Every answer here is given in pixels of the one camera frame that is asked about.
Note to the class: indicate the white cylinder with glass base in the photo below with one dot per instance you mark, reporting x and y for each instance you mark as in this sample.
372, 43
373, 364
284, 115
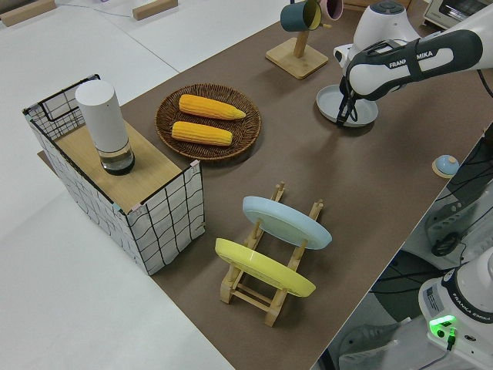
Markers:
104, 115

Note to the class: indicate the yellow corn cob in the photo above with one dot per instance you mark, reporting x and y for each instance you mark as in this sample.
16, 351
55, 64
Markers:
200, 134
210, 107

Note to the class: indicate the gray round plate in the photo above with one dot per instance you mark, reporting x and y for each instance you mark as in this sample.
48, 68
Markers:
364, 112

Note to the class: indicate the white toaster oven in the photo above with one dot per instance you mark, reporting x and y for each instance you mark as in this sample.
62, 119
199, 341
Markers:
447, 11

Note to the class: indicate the dark teal mug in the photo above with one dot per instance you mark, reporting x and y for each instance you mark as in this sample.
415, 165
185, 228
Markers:
294, 17

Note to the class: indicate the wooden dish rack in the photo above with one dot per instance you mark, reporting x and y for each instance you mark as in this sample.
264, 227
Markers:
250, 294

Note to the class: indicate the light blue plate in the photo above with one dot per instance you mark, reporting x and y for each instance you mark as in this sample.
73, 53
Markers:
285, 221

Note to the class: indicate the brown wicker basket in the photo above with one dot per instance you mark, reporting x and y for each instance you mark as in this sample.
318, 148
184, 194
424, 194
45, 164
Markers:
169, 115

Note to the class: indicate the wooden mug rack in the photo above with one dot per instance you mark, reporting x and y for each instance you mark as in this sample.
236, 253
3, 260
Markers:
296, 58

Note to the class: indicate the wooden block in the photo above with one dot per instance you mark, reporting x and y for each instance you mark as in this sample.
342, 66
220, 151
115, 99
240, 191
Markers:
154, 8
27, 11

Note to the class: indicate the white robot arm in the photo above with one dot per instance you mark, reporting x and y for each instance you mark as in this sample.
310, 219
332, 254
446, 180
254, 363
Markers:
443, 58

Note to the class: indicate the brown table mat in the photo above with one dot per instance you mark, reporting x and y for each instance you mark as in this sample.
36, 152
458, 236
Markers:
308, 165

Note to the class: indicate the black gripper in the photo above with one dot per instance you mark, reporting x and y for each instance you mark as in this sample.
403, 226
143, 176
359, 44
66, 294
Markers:
348, 86

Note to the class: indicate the yellow plate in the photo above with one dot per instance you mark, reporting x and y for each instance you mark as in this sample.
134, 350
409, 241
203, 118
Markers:
262, 266

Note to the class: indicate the pink mug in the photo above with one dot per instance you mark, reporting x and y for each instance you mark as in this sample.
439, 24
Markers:
332, 7

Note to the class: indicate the blue service bell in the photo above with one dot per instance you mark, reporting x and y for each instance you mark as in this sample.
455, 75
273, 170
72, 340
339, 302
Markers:
445, 165

